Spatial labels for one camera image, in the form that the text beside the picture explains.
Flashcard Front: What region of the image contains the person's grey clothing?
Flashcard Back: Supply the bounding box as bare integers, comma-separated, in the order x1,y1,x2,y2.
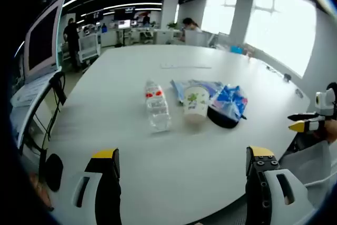
279,140,334,210

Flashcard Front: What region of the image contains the white framed monitor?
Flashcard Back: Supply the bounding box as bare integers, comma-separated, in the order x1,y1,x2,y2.
23,0,65,81

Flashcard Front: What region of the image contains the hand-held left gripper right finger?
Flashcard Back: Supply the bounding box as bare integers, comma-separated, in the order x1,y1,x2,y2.
244,145,316,225

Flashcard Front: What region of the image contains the white table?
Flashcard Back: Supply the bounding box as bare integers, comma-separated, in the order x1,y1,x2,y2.
46,44,312,211

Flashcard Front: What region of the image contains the white office chair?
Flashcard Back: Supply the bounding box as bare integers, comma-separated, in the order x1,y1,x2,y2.
78,35,101,64

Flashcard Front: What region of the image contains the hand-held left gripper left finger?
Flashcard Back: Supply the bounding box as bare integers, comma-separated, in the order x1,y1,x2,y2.
54,148,123,225

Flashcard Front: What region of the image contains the white side desk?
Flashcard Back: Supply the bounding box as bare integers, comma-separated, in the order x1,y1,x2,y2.
9,73,63,146

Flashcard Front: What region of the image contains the person's right hand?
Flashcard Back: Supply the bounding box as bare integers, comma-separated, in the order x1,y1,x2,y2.
313,119,337,143

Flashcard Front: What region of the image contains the white paper cup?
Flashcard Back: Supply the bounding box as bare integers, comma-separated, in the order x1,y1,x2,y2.
183,85,211,125

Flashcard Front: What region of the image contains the clear blue-print plastic packet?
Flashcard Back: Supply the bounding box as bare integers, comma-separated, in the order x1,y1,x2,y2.
170,79,224,106

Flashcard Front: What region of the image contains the white partition panel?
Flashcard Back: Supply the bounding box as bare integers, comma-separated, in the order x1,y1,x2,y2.
185,30,209,48

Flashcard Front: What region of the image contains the white flat strip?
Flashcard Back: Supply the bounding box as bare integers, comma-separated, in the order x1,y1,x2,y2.
160,63,213,70

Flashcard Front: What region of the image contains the blue tissue packet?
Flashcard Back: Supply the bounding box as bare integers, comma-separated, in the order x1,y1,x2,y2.
209,84,249,121

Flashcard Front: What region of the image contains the black cable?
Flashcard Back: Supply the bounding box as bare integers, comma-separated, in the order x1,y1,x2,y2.
206,104,248,130

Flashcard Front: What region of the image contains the clear plastic water bottle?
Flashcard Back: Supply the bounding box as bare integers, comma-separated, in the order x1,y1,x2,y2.
144,79,172,133

